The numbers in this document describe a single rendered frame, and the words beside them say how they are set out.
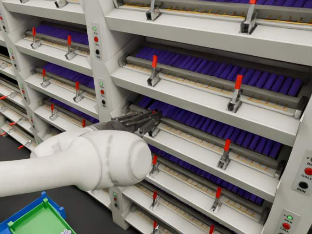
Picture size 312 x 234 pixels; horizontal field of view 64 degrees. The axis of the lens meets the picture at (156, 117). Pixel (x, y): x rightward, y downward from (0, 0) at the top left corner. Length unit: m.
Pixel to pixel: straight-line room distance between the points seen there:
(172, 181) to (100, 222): 0.65
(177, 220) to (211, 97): 0.59
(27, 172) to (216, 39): 0.48
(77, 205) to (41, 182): 1.19
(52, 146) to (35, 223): 0.96
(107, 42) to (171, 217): 0.74
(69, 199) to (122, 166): 1.24
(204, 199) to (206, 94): 0.40
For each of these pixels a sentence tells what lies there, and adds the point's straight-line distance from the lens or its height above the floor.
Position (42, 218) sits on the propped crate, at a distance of 1.51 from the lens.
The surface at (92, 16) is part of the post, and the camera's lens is 0.89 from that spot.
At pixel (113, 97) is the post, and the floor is 0.79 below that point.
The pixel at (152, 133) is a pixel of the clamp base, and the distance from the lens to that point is 0.89.
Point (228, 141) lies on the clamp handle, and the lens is 0.74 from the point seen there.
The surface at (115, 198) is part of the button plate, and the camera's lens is 1.31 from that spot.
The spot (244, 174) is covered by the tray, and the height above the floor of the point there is 0.69.
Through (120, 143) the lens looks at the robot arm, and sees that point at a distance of 0.45.
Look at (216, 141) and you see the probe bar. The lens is 0.80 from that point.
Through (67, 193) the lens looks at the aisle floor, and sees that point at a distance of 1.70.
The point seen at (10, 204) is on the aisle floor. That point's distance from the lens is 1.78.
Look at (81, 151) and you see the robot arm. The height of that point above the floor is 0.92.
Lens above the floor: 1.19
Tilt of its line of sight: 31 degrees down
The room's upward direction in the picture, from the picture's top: straight up
